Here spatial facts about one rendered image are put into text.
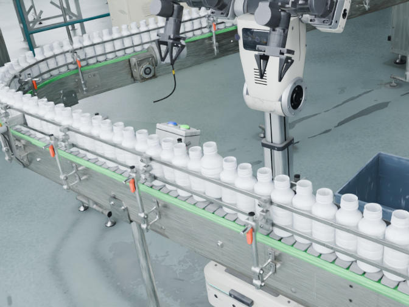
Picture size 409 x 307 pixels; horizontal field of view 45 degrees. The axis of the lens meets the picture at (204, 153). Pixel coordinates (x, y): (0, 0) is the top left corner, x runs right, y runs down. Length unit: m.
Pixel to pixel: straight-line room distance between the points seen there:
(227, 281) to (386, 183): 0.87
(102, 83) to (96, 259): 1.04
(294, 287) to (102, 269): 1.73
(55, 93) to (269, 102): 1.39
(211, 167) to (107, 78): 1.75
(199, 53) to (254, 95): 1.34
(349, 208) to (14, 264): 2.39
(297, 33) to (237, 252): 0.85
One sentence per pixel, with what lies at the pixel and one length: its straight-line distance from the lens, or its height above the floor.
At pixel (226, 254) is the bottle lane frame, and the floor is 0.87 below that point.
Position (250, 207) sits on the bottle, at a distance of 1.34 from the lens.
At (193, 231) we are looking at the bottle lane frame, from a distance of 1.53.
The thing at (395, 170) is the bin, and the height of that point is 0.89.
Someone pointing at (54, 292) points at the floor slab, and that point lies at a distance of 2.89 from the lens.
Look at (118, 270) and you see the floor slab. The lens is 2.88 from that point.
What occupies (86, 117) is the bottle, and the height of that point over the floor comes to 1.16.
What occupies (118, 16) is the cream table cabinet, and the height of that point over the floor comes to 0.69.
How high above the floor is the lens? 1.82
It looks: 28 degrees down
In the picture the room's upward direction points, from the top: 8 degrees counter-clockwise
